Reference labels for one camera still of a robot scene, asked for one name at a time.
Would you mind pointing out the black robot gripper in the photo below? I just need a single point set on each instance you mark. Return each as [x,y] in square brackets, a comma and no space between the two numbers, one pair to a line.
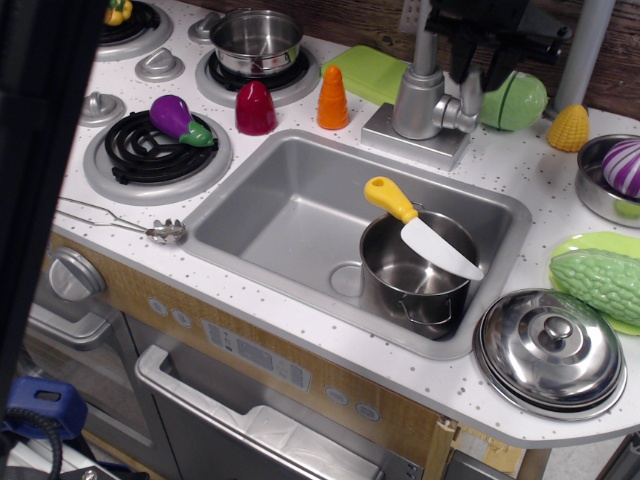
[507,28]

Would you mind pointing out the silver faucet lever handle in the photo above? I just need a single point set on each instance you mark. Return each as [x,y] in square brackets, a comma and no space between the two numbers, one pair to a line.
[461,113]

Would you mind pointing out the grey vertical pole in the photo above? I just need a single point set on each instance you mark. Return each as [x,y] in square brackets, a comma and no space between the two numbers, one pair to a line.
[587,41]

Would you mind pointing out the green toy cabbage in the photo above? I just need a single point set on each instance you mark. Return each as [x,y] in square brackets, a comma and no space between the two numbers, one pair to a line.
[516,104]

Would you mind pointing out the silver toy faucet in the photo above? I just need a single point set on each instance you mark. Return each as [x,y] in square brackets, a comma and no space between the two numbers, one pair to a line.
[405,129]

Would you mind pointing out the green cutting board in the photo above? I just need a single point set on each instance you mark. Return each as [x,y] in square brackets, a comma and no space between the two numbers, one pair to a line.
[369,74]

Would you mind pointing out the yellow toy corn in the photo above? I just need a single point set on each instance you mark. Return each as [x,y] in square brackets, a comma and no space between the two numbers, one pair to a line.
[570,130]

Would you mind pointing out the orange toy carrot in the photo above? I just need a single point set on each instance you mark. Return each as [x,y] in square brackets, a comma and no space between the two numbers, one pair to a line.
[332,111]

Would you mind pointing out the purple striped toy onion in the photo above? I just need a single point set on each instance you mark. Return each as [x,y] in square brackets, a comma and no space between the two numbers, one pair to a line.
[620,167]

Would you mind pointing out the steel bowl right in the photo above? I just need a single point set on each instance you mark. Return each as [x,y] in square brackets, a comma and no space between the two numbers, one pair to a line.
[593,190]

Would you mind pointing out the black back right burner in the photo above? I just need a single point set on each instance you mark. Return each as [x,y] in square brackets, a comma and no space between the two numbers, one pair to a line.
[234,82]

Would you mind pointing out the steel pot on stove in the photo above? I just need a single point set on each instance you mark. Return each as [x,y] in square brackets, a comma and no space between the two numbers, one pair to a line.
[256,43]

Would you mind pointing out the red toy pepper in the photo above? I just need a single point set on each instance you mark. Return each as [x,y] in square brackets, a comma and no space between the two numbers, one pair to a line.
[255,113]

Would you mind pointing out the light green plate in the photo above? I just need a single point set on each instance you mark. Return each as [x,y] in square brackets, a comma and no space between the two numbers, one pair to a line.
[609,241]

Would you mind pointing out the steel pot in sink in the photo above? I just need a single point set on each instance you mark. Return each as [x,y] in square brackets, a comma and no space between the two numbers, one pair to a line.
[402,287]

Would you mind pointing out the grey toy sink basin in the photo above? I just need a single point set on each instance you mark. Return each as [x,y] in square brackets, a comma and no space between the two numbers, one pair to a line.
[290,217]

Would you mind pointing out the green toy bitter melon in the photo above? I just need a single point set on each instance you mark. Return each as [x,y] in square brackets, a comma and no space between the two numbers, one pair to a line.
[607,281]

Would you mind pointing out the grey stove knob back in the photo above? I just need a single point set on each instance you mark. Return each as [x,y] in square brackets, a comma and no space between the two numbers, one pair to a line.
[200,31]

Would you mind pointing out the grey stove knob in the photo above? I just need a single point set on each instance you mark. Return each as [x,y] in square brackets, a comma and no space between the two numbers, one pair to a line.
[100,109]
[159,67]
[200,31]

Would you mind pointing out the steel pot lid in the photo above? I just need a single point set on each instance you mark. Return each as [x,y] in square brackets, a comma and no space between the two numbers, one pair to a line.
[550,354]

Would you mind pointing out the purple toy eggplant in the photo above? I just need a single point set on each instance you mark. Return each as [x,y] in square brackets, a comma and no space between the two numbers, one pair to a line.
[171,116]

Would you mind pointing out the grey stove knob middle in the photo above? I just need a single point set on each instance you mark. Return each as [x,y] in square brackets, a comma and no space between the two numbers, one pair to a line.
[159,67]

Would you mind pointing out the black back left burner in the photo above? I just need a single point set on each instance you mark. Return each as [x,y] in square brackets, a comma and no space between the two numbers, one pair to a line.
[144,17]

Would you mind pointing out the black front stove burner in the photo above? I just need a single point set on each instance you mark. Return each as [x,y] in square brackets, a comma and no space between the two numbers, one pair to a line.
[141,153]

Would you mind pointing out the yellow toy bell pepper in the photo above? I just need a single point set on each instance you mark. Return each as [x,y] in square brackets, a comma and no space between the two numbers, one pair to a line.
[117,12]

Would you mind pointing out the metal pasta server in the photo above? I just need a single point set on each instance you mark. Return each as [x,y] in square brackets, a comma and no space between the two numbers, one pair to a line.
[162,232]

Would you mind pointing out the grey stove knob left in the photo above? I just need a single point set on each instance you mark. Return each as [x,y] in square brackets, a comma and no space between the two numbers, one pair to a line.
[100,109]

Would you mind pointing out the silver oven dial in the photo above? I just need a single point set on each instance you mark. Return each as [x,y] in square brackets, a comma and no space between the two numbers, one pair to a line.
[72,277]

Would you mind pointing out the blue clamp tool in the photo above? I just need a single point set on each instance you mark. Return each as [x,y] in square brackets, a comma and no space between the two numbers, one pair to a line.
[33,401]

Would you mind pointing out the yellow handled toy knife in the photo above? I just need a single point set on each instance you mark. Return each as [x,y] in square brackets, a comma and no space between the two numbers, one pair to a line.
[417,235]

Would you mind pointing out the black foreground post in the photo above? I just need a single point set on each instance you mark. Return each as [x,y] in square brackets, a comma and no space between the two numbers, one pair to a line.
[47,52]

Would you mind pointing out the grey oven door handle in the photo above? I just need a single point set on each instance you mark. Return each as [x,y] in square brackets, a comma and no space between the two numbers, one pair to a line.
[86,334]

